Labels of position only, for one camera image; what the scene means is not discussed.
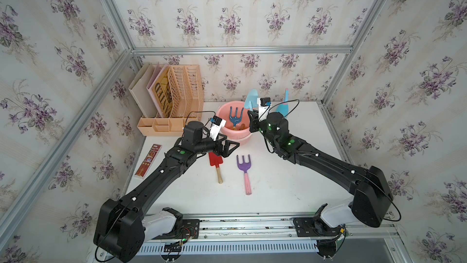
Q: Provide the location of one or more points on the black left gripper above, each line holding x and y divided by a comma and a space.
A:
224, 152

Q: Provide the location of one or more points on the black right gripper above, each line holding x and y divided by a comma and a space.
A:
253, 121

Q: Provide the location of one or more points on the teal fork yellow handle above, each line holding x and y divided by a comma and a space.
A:
235, 116

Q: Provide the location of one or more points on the light blue trowel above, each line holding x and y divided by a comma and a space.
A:
251, 101

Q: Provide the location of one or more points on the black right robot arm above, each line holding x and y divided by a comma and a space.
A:
371, 193

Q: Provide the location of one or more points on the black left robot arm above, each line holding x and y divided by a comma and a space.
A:
124, 225

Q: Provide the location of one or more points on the pink plastic bucket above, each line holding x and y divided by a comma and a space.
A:
240, 136

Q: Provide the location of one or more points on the beige plastic file organizer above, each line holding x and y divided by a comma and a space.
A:
188, 99

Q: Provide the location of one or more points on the yellow vintage magazine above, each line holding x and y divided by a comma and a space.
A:
159, 90

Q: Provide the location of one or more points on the red brown book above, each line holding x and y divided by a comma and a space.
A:
144, 167

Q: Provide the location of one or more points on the beige folder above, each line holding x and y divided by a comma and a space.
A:
138, 90

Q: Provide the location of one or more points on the red shovel wooden handle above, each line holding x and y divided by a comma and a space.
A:
216, 161

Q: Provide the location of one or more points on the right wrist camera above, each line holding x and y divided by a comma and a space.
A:
264, 105

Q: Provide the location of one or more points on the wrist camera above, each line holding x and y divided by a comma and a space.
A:
216, 124
264, 105

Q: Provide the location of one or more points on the purple fork pink handle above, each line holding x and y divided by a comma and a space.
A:
244, 164

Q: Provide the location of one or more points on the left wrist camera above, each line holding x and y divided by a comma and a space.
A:
216, 124

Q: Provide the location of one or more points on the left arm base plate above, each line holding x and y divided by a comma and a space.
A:
187, 229

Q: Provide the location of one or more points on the aluminium mounting rail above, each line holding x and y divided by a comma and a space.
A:
273, 226

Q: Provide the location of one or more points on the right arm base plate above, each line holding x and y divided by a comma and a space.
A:
315, 227

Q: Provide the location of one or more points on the aluminium frame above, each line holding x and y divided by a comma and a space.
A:
22, 205

